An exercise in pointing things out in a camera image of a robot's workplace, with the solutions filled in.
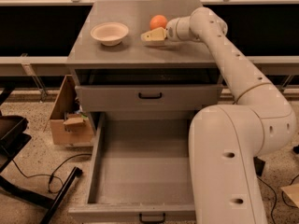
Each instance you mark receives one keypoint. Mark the cardboard piece at right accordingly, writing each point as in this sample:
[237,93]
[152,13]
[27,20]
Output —
[292,191]

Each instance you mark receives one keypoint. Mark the black chair base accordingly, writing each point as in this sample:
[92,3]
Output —
[40,166]

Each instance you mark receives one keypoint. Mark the closed grey upper drawer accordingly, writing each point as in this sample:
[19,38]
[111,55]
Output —
[147,97]

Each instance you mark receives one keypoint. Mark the beige paper bowl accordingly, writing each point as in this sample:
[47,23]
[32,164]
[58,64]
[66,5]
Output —
[110,33]

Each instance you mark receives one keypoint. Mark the black power adapter with cable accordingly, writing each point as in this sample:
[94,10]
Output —
[259,165]

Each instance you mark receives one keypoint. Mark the open cardboard box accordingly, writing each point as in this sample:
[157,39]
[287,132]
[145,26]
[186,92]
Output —
[68,125]

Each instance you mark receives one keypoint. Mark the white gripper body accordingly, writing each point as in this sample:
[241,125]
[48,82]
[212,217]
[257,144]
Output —
[171,30]

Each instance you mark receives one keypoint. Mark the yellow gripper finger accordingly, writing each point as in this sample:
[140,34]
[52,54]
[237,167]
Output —
[157,34]

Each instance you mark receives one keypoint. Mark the orange fruit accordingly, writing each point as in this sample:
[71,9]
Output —
[158,21]

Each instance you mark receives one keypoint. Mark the grey drawer cabinet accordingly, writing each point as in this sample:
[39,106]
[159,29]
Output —
[135,62]

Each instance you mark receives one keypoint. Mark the grey railing frame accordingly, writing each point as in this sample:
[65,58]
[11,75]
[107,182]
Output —
[31,64]

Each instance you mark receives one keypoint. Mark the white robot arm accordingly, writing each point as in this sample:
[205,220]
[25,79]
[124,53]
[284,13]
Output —
[225,139]

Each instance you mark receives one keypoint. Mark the open grey drawer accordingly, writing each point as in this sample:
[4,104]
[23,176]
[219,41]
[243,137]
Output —
[139,170]

